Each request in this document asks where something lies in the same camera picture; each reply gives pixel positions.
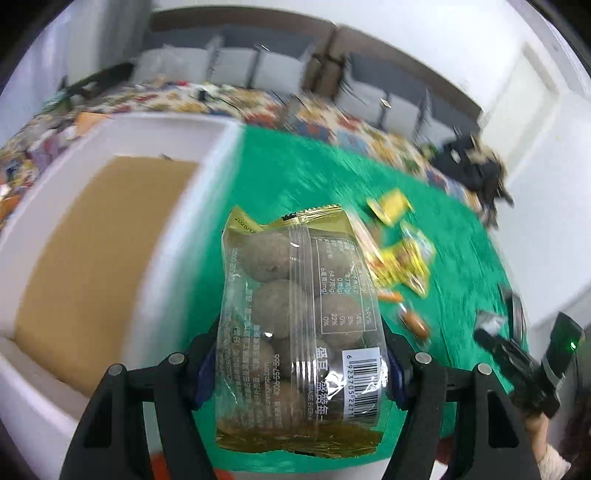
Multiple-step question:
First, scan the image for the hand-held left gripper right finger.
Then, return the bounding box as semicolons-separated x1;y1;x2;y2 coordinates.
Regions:
381;323;542;480

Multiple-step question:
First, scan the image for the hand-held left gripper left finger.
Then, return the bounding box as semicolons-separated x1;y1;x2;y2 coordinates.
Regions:
59;316;220;480

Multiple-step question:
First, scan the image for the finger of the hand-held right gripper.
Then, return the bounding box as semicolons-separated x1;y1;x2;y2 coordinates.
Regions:
500;285;527;347
475;310;544;385

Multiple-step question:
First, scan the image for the clear packet of brown balls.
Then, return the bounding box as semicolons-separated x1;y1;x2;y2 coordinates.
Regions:
216;205;389;462

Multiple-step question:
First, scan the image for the white box with cardboard bottom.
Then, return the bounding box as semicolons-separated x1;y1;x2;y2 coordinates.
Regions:
0;113;245;472

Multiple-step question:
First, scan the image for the person's right forearm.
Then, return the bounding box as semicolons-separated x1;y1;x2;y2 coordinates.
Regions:
524;413;573;480

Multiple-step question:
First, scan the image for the small orange sausage snack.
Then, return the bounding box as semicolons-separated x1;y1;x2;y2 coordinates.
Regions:
398;302;432;342

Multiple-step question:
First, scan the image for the yellow printed snack packet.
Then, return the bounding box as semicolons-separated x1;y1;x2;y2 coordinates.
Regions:
369;222;437;296

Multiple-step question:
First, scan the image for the black bag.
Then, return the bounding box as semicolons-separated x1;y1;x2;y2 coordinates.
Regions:
429;134;515;227

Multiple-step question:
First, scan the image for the small yellow snack packet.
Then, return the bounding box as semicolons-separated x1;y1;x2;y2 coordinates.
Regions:
366;188;414;227

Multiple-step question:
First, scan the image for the green mat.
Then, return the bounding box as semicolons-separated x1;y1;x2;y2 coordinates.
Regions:
191;124;515;474

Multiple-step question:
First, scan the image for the white door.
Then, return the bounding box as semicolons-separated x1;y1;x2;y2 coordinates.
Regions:
480;41;570;154

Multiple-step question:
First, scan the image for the grey white pillow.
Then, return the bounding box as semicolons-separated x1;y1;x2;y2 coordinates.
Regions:
213;46;260;89
382;91;431;140
255;44;309;94
137;46;209;88

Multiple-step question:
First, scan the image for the floral blanket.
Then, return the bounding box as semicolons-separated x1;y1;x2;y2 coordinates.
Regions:
0;78;485;213

